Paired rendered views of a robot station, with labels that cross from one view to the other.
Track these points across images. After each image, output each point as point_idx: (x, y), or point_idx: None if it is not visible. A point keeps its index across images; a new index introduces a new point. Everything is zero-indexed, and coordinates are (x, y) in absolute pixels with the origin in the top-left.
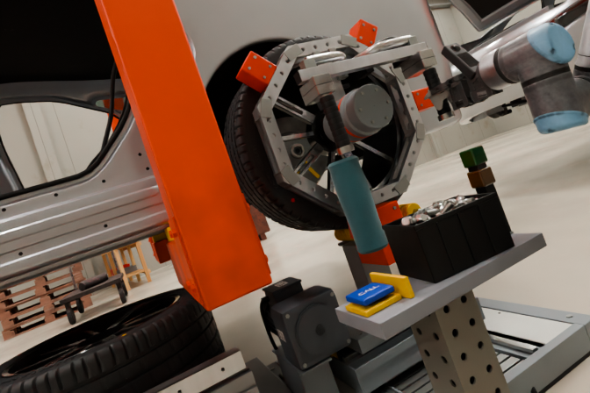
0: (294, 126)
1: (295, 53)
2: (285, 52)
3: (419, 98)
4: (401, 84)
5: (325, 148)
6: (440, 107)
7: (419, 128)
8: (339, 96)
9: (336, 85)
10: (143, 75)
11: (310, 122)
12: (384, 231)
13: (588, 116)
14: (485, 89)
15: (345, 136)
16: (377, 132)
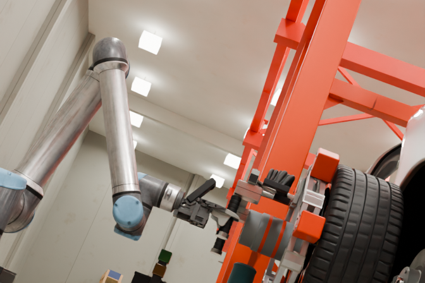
0: (424, 260)
1: (298, 186)
2: (297, 186)
3: (296, 223)
4: (300, 208)
5: (303, 267)
6: (218, 227)
7: (283, 253)
8: (290, 220)
9: (294, 210)
10: (248, 207)
11: (310, 243)
12: None
13: (114, 227)
14: (178, 212)
15: (214, 242)
16: (251, 247)
